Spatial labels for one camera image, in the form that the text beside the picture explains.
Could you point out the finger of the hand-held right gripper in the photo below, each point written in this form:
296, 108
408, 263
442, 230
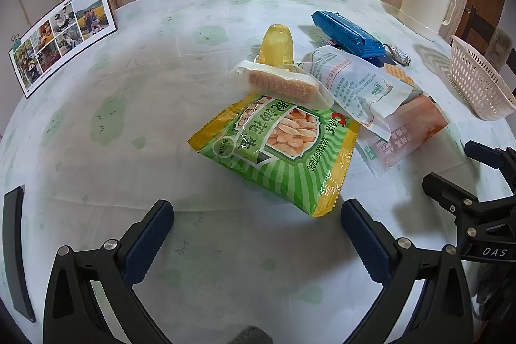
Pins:
447, 191
490, 156

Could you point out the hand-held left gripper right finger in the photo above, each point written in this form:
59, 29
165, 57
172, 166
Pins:
367, 243

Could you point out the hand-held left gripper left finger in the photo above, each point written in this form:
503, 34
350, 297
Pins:
148, 243

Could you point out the orange snack packet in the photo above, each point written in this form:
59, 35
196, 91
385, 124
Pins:
407, 134

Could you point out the pale plastic basket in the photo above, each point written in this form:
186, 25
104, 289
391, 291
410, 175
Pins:
475, 82

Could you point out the yellow jelly cup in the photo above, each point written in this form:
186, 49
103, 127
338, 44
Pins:
276, 43

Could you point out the person's right hand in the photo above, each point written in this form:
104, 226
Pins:
490, 281

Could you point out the person's left hand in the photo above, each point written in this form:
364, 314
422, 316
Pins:
250, 335

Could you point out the grey fuzzy cloth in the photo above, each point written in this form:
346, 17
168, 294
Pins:
498, 45

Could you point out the green peanut packet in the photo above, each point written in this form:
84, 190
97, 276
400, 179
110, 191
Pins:
274, 166

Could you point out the orange cracker packet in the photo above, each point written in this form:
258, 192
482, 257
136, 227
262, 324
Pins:
397, 74

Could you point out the dark wooden chair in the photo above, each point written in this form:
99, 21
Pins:
475, 25

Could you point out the black curved bar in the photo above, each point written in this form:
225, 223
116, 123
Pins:
16, 247

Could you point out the silver wrapped candy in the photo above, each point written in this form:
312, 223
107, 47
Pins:
399, 56

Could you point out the white green-print snack packet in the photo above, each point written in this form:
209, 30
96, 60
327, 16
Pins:
354, 86

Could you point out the clear wrapped cake bar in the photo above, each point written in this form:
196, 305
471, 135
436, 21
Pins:
282, 86

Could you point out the blue snack packet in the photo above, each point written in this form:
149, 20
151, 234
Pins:
346, 33

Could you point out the pink candy packet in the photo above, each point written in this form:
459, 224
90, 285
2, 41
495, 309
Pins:
329, 41

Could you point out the photo collage board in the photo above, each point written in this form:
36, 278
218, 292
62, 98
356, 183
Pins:
60, 37

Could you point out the green binder clip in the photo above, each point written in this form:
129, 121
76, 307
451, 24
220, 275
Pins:
16, 41

